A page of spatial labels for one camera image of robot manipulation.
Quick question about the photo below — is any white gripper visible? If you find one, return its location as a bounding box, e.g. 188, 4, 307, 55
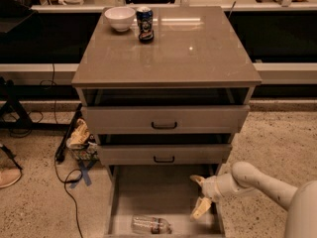
190, 174, 244, 220

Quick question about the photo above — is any clear plastic water bottle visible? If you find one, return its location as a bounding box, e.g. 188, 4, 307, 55
131, 215, 172, 235

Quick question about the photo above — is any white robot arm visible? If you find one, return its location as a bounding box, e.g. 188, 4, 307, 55
190, 162, 317, 238

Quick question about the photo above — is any grey bottom drawer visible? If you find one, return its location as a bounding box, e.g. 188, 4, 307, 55
104, 165, 225, 238

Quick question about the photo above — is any grey drawer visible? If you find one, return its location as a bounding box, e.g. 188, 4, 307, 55
97, 144, 232, 165
104, 165, 225, 238
81, 105, 250, 135

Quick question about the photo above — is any grey middle drawer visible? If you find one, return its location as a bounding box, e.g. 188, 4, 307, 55
97, 144, 232, 165

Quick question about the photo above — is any grey drawer cabinet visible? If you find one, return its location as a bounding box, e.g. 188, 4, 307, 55
70, 5, 263, 238

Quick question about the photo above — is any grey top drawer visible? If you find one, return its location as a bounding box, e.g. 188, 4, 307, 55
81, 105, 250, 135

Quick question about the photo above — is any blue soda can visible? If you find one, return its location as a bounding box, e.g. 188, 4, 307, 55
136, 6, 154, 43

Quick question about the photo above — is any white ceramic bowl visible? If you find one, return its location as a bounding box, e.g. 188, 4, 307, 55
104, 7, 135, 32

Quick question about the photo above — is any tan shoe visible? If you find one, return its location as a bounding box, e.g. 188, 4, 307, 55
0, 168, 22, 188

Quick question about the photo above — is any black middle drawer handle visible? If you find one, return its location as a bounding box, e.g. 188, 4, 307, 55
153, 156, 175, 164

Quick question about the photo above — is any black drawer handle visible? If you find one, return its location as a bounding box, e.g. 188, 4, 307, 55
151, 122, 177, 130
153, 156, 175, 164

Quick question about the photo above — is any black top drawer handle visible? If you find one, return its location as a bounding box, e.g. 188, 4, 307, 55
151, 122, 177, 130

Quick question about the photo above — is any black table leg frame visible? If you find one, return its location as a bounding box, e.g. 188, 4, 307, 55
0, 77, 70, 131

